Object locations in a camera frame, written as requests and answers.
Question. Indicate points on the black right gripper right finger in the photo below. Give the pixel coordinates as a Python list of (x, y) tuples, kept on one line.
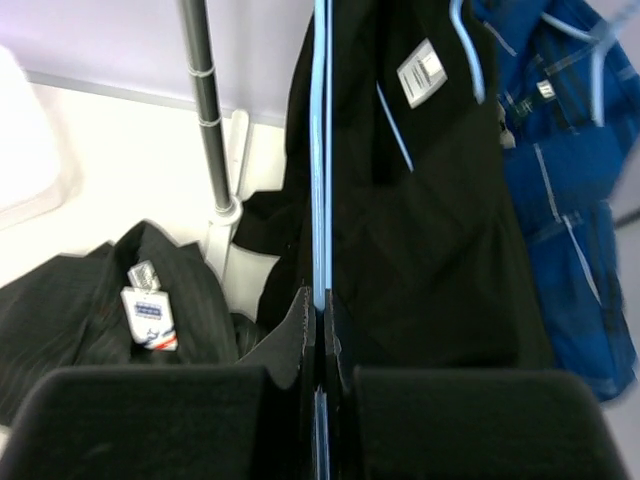
[(407, 423)]

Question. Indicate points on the dark pinstriped shirt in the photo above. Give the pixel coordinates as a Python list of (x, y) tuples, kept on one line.
[(68, 312)]

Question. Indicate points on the plain black shirt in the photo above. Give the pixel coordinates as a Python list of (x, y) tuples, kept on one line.
[(428, 257)]

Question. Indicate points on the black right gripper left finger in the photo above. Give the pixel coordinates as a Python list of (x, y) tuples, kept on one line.
[(248, 420)]

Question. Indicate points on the blue plaid shirt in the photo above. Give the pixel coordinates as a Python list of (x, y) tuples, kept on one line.
[(561, 170)]

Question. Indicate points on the light blue hanger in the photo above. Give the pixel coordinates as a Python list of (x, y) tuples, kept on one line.
[(321, 151), (601, 38), (465, 45)]

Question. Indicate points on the metal clothes rack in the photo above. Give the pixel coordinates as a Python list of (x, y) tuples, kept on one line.
[(224, 145)]

